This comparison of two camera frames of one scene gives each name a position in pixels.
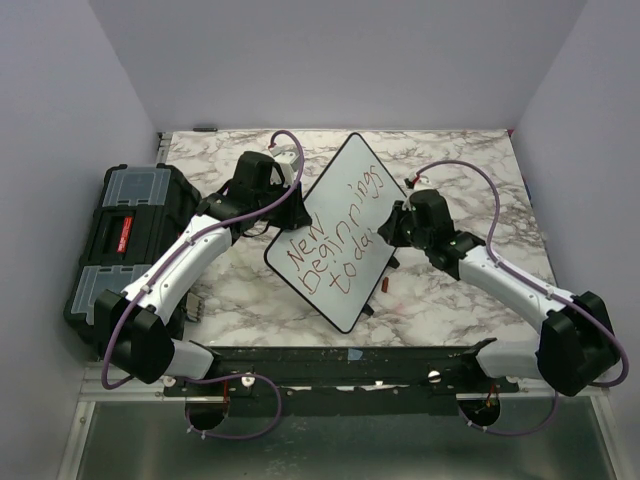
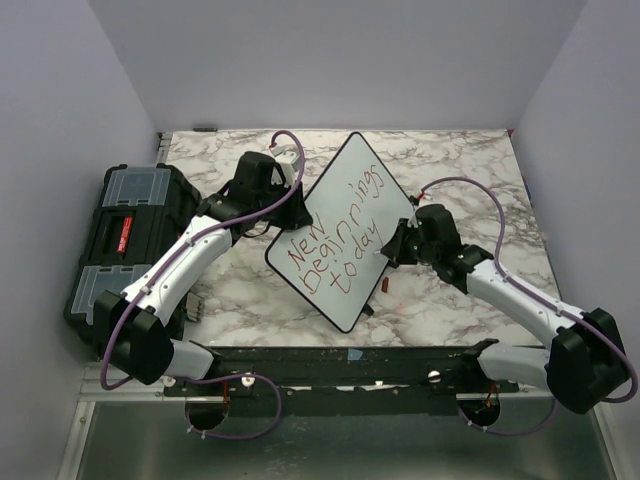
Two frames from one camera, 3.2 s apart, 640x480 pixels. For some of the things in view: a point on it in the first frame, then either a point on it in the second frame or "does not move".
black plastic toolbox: (140, 211) does not move
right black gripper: (389, 230) to (395, 249)
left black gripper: (297, 215) does not move
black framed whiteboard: (333, 264) does not move
